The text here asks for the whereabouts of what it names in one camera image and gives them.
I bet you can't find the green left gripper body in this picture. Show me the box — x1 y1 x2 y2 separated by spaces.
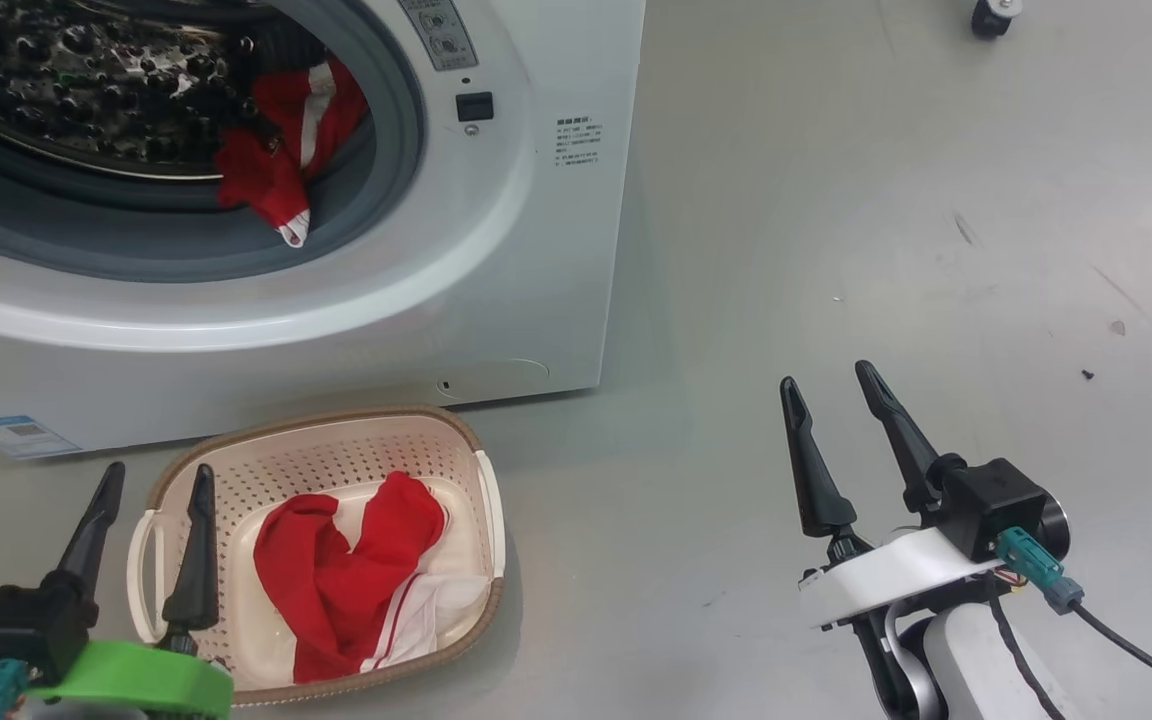
21 640 235 720

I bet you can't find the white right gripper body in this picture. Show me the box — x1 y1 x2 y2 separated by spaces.
798 527 1007 633

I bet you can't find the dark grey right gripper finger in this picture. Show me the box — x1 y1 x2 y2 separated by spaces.
779 376 862 543
854 360 967 517

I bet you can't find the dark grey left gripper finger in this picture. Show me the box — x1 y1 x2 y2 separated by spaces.
41 462 127 601
161 463 223 639

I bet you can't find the red garment with white mesh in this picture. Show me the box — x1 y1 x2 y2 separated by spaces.
254 472 490 685

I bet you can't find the red garment with white cuff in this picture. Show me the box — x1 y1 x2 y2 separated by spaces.
214 58 370 249

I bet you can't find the cream perforated laundry basket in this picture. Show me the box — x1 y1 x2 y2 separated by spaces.
126 405 507 707

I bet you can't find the white front-load washing machine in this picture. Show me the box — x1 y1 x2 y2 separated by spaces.
0 0 647 461

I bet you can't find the blue white energy label sticker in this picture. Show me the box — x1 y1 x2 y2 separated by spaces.
0 415 82 461

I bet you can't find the black caster wheel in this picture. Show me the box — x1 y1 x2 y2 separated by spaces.
971 0 1024 41

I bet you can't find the grey warning sticker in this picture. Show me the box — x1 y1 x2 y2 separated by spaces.
398 0 479 71

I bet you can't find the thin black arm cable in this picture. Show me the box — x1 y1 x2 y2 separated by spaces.
986 575 1067 720

